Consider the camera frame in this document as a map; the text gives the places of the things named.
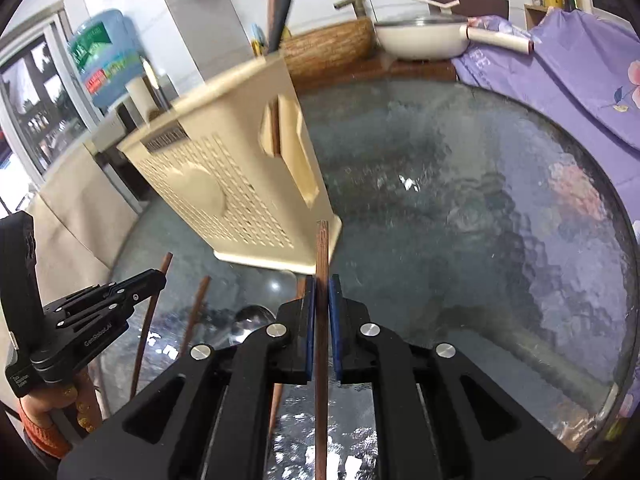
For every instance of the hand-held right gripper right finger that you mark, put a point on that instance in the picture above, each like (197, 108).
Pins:
(336, 330)

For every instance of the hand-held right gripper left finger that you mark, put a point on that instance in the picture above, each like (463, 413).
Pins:
(311, 330)

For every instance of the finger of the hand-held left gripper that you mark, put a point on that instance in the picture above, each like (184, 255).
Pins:
(100, 312)
(145, 280)

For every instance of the brown wooden chopstick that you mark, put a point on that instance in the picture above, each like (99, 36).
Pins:
(196, 310)
(276, 405)
(273, 10)
(322, 250)
(150, 325)

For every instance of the cream plastic utensil holder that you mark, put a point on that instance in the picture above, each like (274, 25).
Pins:
(225, 170)

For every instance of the person's left forearm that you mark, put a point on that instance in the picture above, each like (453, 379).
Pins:
(42, 437)

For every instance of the person's left hand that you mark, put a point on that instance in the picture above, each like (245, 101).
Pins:
(52, 397)

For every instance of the beige cloth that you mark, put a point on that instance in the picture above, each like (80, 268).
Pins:
(70, 220)

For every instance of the grey water dispenser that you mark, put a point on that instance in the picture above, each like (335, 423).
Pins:
(112, 150)

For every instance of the round glass table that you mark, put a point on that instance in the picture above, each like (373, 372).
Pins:
(450, 210)

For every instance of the sliding glass window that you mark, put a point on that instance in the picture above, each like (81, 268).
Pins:
(35, 105)

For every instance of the white paper cup tube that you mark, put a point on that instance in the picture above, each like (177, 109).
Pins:
(140, 97)

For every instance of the blue water jug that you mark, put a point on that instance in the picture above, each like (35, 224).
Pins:
(102, 55)

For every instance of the woven basket basin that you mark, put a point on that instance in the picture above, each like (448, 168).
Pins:
(330, 50)

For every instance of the white pan with lid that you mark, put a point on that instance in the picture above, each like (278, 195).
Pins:
(420, 40)

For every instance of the bronze faucet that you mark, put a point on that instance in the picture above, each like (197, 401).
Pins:
(352, 2)

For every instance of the white rice paddle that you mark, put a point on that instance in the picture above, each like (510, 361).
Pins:
(430, 2)

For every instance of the purple floral cloth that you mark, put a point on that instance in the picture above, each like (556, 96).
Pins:
(575, 80)

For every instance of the wooden crate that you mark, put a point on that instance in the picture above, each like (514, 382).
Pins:
(537, 15)

